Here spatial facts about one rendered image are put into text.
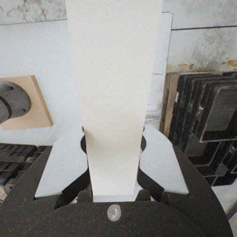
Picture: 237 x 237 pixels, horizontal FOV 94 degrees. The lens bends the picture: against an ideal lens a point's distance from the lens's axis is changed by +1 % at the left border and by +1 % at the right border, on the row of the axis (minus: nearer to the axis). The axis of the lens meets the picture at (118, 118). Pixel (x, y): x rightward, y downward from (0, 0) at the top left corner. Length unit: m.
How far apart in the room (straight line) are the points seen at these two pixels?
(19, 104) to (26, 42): 0.23
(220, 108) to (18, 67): 1.17
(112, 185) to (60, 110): 0.47
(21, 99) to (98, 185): 0.47
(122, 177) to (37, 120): 0.53
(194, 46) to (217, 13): 0.26
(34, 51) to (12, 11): 0.91
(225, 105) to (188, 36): 0.68
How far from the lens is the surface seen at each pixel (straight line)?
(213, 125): 1.13
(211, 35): 1.49
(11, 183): 0.64
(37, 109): 0.61
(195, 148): 1.40
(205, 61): 1.49
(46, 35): 0.55
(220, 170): 1.89
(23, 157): 0.72
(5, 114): 0.54
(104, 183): 0.18
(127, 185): 0.19
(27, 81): 0.58
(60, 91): 0.56
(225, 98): 1.05
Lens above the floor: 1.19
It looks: 61 degrees down
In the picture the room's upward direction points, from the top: 176 degrees clockwise
